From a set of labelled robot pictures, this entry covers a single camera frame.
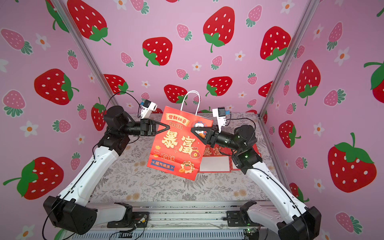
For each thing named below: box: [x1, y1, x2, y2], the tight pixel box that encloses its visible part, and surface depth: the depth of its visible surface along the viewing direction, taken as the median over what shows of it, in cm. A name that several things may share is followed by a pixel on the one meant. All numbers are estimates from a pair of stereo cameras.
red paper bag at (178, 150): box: [147, 90, 214, 181], surface depth 60 cm
